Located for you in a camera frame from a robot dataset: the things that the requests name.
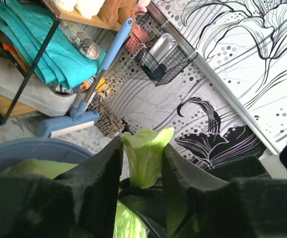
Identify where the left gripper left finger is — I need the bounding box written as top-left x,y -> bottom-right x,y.
0,137 -> 123,238

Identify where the blue grey trash bin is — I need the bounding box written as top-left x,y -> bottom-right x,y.
0,137 -> 93,171

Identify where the brown teddy bear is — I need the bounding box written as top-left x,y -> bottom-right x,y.
98,0 -> 138,25

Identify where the teal folded cloth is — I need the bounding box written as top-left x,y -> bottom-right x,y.
0,0 -> 107,89

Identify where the white plush dog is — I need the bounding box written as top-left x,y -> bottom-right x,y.
52,0 -> 105,19

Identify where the green plastic trash bag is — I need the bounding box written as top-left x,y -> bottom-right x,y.
5,127 -> 174,238

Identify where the grey striped ball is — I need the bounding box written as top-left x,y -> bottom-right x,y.
77,32 -> 101,60

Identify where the silver foil pouch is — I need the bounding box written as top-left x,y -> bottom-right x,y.
149,33 -> 178,64

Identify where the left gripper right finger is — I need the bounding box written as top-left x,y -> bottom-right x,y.
162,145 -> 287,238

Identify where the pink plush toy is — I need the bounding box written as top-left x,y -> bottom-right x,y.
137,0 -> 151,12

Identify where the black wire basket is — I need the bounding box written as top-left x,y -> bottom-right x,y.
125,11 -> 191,86

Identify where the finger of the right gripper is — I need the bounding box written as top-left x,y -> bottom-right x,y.
118,178 -> 167,238

